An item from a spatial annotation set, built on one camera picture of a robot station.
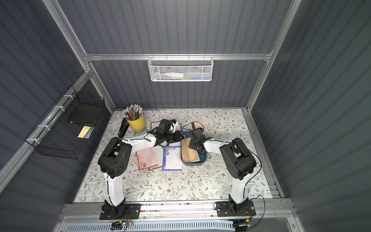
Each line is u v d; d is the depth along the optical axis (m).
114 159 0.53
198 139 0.77
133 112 0.98
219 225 0.71
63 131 0.73
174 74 0.94
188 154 0.93
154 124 1.12
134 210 0.74
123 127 1.06
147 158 0.91
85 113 0.83
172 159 0.92
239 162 0.50
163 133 0.77
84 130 0.76
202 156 0.93
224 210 0.73
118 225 0.72
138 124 1.02
